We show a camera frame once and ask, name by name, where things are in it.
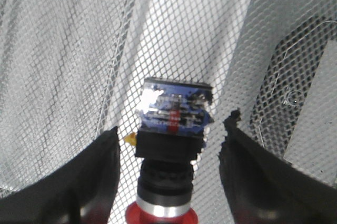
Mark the silver mesh tray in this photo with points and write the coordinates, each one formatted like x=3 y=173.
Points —
x=71 y=69

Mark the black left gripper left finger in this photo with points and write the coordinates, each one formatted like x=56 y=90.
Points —
x=81 y=191

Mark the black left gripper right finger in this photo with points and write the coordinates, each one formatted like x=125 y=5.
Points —
x=261 y=188

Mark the red emergency push button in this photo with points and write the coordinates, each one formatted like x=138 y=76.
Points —
x=173 y=117

